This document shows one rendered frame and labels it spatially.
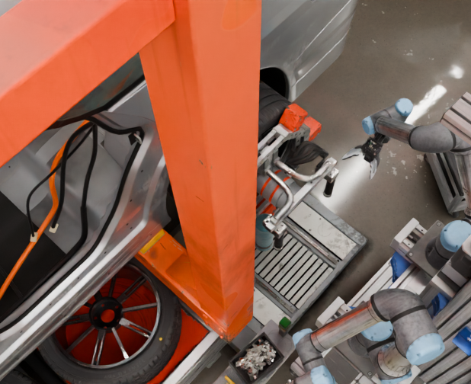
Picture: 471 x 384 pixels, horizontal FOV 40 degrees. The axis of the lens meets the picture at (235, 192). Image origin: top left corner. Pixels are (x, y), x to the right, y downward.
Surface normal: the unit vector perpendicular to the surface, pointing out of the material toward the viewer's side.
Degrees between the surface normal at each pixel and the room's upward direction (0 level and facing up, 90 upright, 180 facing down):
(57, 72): 90
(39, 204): 3
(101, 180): 6
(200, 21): 90
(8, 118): 90
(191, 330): 0
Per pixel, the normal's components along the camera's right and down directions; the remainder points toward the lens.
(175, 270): -0.44, -0.70
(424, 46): -0.02, -0.44
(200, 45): 0.74, 0.60
